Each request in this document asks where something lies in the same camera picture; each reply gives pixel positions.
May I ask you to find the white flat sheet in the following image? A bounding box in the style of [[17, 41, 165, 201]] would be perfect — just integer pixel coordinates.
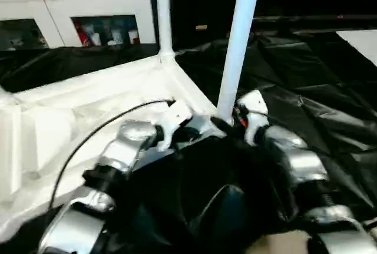
[[336, 30, 377, 67]]

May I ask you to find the white plastic table leg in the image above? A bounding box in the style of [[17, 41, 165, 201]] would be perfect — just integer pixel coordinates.
[[154, 0, 176, 62], [0, 86, 19, 109], [215, 0, 264, 126]]

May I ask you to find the black table mat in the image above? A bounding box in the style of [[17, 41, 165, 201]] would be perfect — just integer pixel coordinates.
[[0, 30, 377, 254]]

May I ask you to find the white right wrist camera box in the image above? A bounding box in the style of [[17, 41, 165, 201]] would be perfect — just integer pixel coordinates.
[[236, 90, 270, 146]]

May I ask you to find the white glass-door cabinet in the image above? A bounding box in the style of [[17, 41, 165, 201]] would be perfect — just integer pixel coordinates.
[[0, 0, 157, 50]]

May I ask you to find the white plastic table top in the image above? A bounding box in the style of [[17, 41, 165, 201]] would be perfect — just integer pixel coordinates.
[[0, 54, 229, 240]]

